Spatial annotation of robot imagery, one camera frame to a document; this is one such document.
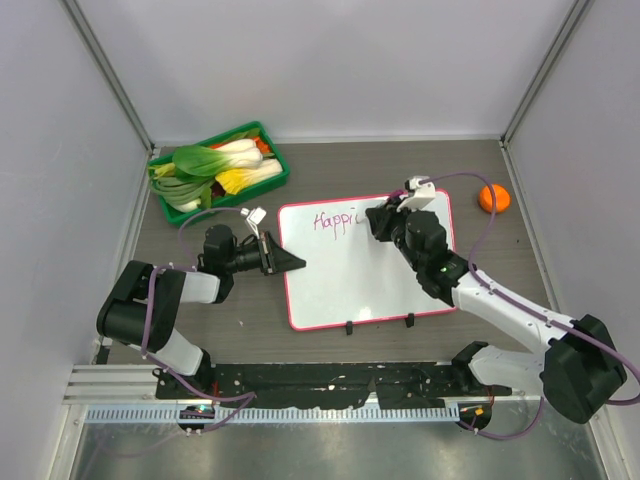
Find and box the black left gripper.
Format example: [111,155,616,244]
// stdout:
[225,232,305,277]

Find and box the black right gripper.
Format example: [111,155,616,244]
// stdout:
[368,196,425,272]

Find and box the purple capped marker pen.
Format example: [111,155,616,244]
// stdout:
[357,187,407,224]

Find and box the pink framed whiteboard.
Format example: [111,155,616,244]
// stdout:
[278,194,455,331]

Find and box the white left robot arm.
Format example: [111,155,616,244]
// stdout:
[96,225,306,399]

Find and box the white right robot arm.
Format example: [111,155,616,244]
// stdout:
[365,198,628,424]

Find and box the yellow white napa cabbage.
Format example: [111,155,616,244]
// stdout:
[215,159,283,195]

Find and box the green plastic vegetable tray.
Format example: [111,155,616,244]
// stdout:
[147,121,290,226]

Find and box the green scallion bunch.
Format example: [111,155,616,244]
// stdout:
[151,177,213,213]

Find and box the orange tangerine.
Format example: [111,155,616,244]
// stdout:
[477,184,511,214]

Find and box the green bok choy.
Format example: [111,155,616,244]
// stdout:
[172,139,263,179]

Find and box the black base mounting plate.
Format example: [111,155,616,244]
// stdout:
[188,362,512,410]

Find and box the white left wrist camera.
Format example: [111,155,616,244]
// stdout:
[240,207,267,238]

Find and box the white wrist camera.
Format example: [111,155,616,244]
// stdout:
[240,207,267,238]
[397,176,436,212]

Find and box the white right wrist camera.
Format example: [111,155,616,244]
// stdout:
[397,176,436,212]

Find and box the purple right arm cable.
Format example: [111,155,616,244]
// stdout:
[422,171,640,440]

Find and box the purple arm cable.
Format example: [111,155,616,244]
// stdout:
[140,208,259,435]
[422,171,640,440]

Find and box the metal wire whiteboard stand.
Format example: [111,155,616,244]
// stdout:
[344,313,416,336]

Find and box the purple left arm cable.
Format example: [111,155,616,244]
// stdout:
[140,208,259,435]

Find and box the white slotted cable duct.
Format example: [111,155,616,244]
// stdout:
[85,403,460,425]

